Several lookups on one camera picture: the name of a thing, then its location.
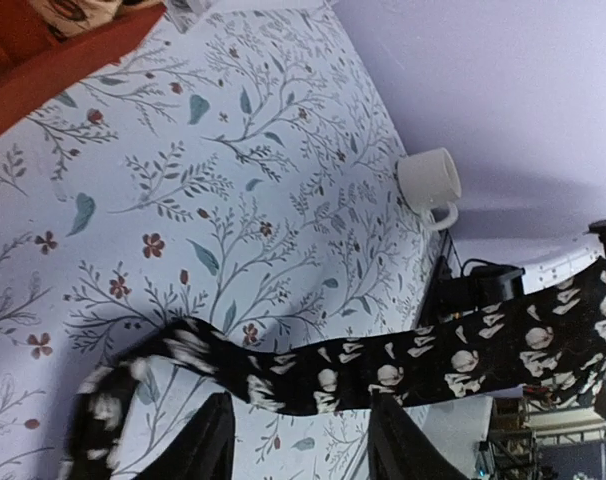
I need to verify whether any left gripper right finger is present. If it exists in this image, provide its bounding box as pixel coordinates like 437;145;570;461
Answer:
368;393;465;480

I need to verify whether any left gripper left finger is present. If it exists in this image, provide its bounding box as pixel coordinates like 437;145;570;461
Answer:
150;393;233;480

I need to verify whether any black white floral tie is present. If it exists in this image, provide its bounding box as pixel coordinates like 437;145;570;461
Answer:
60;258;606;479

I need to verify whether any cream ceramic mug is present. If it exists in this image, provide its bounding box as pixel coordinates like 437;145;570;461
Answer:
397;148;462;231

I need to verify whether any floral table mat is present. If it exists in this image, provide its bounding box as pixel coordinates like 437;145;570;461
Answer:
0;6;438;479

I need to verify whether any red wooden compartment tray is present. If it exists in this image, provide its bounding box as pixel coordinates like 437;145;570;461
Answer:
0;1;165;136

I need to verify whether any rolled beige patterned tie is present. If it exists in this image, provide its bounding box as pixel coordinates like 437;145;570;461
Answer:
29;0;122;38

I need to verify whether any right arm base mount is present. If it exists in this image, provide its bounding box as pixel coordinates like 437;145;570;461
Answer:
417;256;525;327

